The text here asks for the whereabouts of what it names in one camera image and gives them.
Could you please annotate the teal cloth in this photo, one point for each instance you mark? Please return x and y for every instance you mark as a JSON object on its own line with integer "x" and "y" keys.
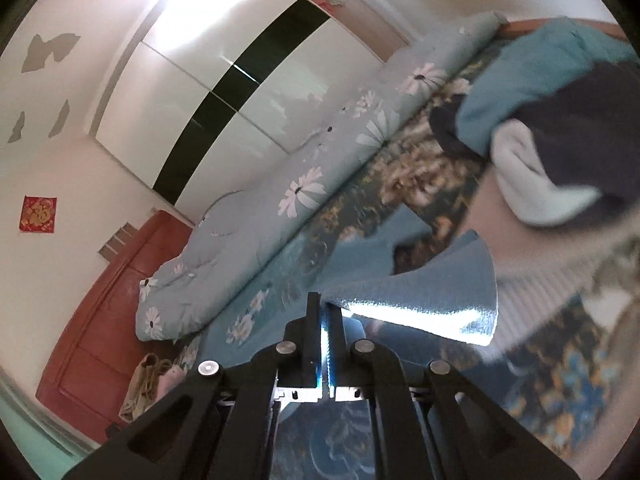
{"x": 535, "y": 70}

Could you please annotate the light blue garment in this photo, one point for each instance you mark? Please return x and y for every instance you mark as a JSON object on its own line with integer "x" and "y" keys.
{"x": 430, "y": 290}

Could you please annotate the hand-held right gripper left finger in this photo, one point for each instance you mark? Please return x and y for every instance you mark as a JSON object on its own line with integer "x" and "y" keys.
{"x": 317, "y": 355}

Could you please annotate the white cloth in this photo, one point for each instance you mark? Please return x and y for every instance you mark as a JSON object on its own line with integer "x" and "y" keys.
{"x": 540, "y": 180}

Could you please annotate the light blue daisy quilt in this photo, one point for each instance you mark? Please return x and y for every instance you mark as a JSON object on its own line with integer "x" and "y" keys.
{"x": 320, "y": 160}

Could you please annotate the grey wall vent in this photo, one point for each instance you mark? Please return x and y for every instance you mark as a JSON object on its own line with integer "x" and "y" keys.
{"x": 116, "y": 244}

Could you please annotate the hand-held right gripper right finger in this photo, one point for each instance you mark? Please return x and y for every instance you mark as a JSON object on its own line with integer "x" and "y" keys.
{"x": 332, "y": 355}

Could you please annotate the white wardrobe with black stripe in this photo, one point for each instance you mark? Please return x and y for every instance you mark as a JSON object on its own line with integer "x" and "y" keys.
{"x": 210, "y": 60}

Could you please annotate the red square wall decoration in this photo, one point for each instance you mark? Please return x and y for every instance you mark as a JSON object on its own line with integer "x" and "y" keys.
{"x": 38, "y": 214}

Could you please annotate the white ribbed knit garment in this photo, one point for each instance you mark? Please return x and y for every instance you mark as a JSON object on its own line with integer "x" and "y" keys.
{"x": 530, "y": 270}

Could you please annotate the dark navy cloth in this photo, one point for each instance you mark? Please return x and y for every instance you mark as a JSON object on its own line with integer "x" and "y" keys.
{"x": 585, "y": 130}

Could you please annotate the red wooden headboard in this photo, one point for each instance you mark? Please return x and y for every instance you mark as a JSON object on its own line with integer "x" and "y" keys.
{"x": 110, "y": 310}

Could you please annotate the red door decoration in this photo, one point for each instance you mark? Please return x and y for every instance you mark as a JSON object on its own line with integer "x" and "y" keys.
{"x": 326, "y": 0}

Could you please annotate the dark teal floral bed sheet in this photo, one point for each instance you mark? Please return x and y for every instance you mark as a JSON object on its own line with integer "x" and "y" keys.
{"x": 415, "y": 170}

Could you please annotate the pale wooden door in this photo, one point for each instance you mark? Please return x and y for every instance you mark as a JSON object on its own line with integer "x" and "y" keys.
{"x": 370, "y": 15}

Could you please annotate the beige and pink bag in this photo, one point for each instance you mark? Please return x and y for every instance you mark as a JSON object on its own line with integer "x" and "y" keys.
{"x": 147, "y": 382}

